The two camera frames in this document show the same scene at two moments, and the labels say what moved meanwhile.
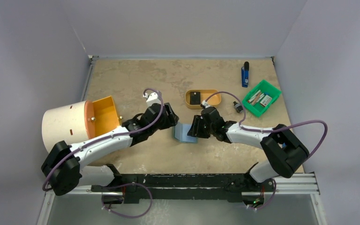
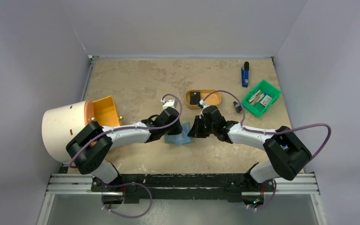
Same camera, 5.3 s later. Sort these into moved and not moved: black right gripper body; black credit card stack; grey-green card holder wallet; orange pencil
Moved: grey-green card holder wallet
Not moved: orange pencil; black credit card stack; black right gripper body
